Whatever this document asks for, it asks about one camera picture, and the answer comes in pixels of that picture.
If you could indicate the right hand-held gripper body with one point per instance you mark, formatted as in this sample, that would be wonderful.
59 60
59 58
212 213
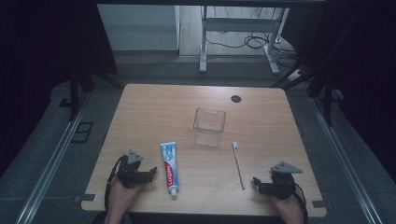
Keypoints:
281 182

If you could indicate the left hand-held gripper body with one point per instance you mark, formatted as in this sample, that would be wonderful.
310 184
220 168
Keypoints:
132 169

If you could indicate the white red toothpaste tube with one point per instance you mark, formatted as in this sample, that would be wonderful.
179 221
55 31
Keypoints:
169 168

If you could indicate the person's right hand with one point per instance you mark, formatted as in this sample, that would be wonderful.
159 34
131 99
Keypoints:
289 207

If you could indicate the person's left hand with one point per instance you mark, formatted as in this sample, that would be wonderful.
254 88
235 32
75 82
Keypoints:
120 194

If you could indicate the pink toothbrush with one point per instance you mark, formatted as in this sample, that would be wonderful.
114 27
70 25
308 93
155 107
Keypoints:
239 166

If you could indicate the clear plastic cup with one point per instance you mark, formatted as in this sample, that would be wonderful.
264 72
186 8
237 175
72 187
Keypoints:
209 126

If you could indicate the black round table grommet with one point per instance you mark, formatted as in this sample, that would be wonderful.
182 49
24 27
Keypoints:
236 99

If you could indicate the black metal stand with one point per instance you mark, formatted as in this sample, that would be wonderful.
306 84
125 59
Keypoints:
74 90
325 90

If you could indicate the white power strip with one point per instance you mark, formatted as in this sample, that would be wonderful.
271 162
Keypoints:
295 75

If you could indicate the dark curtain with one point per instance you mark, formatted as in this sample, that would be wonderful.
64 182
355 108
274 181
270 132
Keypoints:
358 62
40 62

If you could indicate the aluminium floor rail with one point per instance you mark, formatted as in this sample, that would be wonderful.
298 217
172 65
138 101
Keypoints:
49 161
345 161

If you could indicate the white metal desk frame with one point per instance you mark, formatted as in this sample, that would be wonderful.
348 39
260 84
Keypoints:
239 24

